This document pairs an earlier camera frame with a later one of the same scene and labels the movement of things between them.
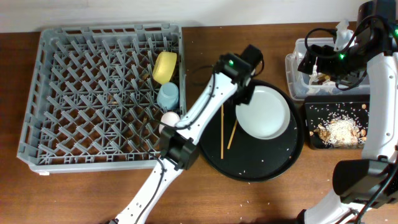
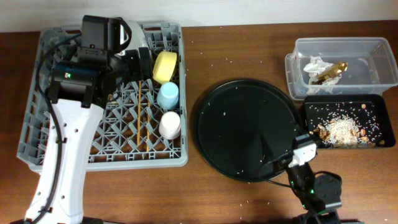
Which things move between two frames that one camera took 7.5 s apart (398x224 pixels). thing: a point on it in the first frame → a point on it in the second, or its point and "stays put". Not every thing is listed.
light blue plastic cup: (168, 95) stays put
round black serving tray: (230, 150) stays put
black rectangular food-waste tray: (336, 122) stays put
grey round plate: (267, 114) → (138, 38)
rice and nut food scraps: (339, 129) stays put
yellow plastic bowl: (164, 66) stays put
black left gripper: (246, 101) → (135, 73)
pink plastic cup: (170, 118) stays put
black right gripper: (323, 52) → (268, 154)
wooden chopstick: (222, 132) → (139, 113)
